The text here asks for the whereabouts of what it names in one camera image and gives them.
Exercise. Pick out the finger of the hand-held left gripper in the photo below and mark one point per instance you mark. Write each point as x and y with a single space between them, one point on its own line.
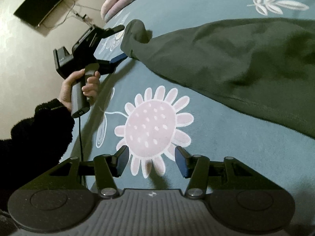
113 30
119 58

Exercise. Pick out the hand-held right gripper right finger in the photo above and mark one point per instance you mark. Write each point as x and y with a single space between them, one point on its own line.
181 163

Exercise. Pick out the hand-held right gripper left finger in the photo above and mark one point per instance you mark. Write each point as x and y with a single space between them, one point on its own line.
123 161

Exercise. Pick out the dark green pants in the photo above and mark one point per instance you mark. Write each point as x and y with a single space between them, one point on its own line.
233 66

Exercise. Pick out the person's left forearm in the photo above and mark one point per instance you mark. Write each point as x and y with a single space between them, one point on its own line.
37 132

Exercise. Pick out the person's left hand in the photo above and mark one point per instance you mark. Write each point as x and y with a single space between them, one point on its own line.
66 91

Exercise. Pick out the folded pink floral quilt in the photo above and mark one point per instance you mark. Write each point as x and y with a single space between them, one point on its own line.
118 0

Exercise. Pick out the bed with teal floral sheet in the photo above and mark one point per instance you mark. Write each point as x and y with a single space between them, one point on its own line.
221 152

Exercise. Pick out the black wall television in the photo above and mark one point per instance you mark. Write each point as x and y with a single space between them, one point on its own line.
41 2

